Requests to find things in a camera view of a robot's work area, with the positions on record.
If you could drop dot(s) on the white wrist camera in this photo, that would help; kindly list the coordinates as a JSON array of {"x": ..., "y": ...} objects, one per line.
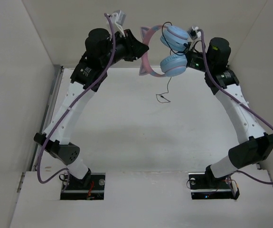
[
  {"x": 117, "y": 20},
  {"x": 194, "y": 34}
]

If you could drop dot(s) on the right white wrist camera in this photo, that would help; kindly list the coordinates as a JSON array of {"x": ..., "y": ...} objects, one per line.
[{"x": 194, "y": 34}]

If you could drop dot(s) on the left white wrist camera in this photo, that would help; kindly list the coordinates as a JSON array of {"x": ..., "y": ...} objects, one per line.
[{"x": 117, "y": 20}]

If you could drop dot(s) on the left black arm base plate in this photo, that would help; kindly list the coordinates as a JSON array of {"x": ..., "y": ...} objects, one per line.
[{"x": 94, "y": 190}]

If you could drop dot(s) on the left metal table rail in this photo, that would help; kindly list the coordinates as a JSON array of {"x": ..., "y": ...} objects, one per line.
[{"x": 49, "y": 109}]

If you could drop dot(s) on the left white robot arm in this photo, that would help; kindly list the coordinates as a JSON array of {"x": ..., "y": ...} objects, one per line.
[{"x": 102, "y": 50}]

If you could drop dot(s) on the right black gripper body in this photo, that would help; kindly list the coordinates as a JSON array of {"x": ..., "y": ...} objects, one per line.
[{"x": 195, "y": 60}]

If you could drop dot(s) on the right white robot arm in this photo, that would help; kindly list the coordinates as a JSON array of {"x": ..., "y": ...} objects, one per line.
[{"x": 216, "y": 59}]

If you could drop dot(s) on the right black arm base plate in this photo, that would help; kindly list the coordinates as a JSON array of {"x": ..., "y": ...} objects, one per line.
[{"x": 201, "y": 189}]

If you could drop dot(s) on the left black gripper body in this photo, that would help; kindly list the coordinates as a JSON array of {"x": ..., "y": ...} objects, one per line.
[{"x": 123, "y": 46}]

